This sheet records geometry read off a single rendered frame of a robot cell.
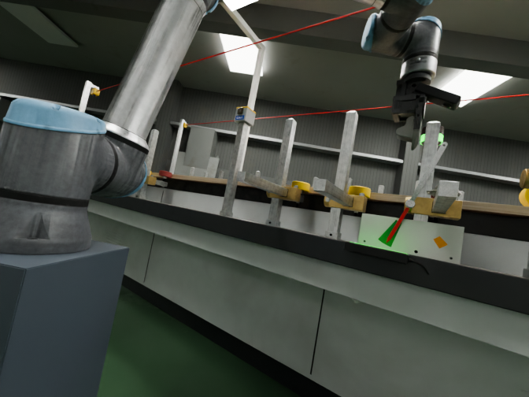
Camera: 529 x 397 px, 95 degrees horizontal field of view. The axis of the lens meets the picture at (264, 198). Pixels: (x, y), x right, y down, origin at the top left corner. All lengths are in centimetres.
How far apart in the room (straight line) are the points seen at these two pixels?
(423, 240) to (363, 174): 502
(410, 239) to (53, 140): 87
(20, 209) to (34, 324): 19
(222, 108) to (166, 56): 527
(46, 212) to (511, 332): 104
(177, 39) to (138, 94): 19
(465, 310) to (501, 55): 380
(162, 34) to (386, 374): 130
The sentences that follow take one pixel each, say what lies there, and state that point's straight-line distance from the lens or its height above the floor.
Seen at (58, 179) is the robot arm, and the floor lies 73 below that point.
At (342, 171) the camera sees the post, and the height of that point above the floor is 94.
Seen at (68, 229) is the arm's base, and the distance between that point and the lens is 58.
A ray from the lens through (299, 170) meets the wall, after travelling 550.
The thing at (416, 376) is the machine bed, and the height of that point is 29.
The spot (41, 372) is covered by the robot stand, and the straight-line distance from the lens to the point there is 61.
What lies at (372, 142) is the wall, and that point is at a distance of 604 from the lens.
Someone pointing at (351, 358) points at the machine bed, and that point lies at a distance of 118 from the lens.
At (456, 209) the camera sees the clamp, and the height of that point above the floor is 84.
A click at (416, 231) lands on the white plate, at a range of 83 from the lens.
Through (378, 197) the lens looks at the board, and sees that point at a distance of 103.
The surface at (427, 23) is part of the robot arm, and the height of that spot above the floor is 135.
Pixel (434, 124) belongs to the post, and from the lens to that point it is 91.
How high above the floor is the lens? 73
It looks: 4 degrees up
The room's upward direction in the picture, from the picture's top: 10 degrees clockwise
